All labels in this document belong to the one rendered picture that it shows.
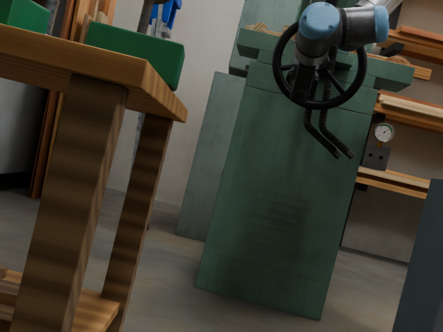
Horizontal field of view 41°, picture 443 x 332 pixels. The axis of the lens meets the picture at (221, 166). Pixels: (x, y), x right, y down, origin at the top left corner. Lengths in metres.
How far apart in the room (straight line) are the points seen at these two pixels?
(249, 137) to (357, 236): 2.74
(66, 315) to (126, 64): 0.22
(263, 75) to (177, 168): 2.57
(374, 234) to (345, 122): 2.71
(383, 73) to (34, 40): 1.64
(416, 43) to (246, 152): 2.51
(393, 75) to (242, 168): 0.59
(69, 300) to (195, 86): 4.03
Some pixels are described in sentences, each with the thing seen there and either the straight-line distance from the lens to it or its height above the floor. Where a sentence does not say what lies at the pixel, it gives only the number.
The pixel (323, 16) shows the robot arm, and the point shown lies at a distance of 1.47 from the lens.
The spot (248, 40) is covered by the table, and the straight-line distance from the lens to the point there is 2.04.
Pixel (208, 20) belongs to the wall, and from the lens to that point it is 4.60.
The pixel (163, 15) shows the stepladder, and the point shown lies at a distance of 2.89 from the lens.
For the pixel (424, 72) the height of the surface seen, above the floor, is 0.92.
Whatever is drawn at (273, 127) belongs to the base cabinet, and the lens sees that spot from 2.00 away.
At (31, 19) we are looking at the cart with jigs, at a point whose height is 0.56.
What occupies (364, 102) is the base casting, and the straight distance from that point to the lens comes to 2.03.
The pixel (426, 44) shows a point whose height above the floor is 1.52.
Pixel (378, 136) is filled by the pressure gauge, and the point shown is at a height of 0.64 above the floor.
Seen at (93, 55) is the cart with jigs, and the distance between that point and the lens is 0.50.
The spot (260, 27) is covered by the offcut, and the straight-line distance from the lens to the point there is 2.07.
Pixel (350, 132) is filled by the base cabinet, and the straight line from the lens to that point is 2.02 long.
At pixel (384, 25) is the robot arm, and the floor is 0.86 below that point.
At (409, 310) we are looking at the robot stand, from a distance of 1.87.
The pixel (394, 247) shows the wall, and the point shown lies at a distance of 4.72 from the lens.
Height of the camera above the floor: 0.47
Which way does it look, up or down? 1 degrees down
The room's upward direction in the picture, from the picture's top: 14 degrees clockwise
